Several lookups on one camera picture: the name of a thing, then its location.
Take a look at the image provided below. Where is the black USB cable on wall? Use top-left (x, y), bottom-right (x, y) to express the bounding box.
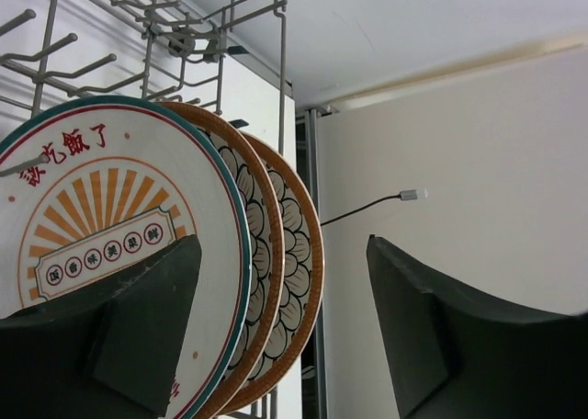
top-left (319, 187), bottom-right (430, 226)

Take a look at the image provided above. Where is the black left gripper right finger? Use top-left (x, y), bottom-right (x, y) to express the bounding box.
top-left (366, 235), bottom-right (587, 418)

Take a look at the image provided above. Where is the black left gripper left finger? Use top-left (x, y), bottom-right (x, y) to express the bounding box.
top-left (1, 234), bottom-right (202, 418)

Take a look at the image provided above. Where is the orange sunburst white plate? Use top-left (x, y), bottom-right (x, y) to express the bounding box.
top-left (1, 96), bottom-right (253, 418)

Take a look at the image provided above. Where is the beige wall cable duct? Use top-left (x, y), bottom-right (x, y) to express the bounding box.
top-left (317, 30), bottom-right (587, 114)

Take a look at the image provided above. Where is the grey wire dish rack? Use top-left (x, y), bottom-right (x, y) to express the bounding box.
top-left (1, 0), bottom-right (302, 418)

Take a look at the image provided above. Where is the floral plate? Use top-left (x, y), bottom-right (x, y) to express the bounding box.
top-left (162, 101), bottom-right (284, 418)
top-left (233, 134), bottom-right (324, 404)

